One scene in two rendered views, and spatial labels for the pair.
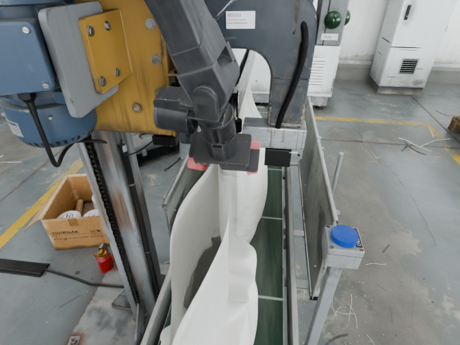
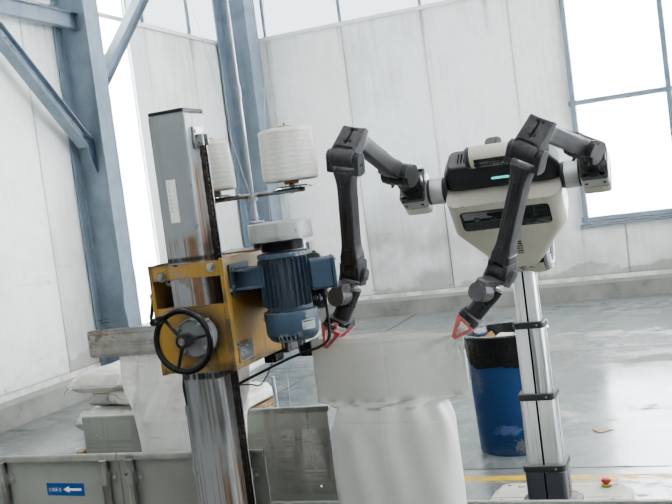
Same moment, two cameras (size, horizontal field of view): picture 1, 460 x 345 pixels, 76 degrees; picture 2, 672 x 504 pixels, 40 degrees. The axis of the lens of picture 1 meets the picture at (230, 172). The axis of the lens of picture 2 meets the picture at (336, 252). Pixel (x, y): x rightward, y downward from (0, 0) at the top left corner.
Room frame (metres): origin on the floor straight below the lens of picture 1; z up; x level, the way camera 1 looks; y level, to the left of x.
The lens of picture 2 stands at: (-0.20, 2.85, 1.45)
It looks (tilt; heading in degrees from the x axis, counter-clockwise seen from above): 3 degrees down; 283
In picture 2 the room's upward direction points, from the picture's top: 7 degrees counter-clockwise
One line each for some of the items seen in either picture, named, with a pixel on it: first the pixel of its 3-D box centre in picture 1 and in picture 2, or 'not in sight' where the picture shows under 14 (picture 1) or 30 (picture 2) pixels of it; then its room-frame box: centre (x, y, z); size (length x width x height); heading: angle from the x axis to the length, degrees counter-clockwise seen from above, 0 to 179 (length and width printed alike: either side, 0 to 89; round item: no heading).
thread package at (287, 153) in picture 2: not in sight; (287, 154); (0.53, 0.20, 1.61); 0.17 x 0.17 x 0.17
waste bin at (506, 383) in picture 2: not in sight; (510, 387); (0.13, -2.25, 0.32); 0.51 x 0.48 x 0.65; 82
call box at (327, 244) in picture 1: (341, 246); not in sight; (0.49, -0.27, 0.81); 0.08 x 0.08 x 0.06; 82
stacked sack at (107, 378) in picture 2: not in sight; (122, 372); (2.55, -2.53, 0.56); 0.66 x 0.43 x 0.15; 79
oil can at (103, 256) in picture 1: (100, 256); not in sight; (1.03, 0.68, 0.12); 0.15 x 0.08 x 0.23; 172
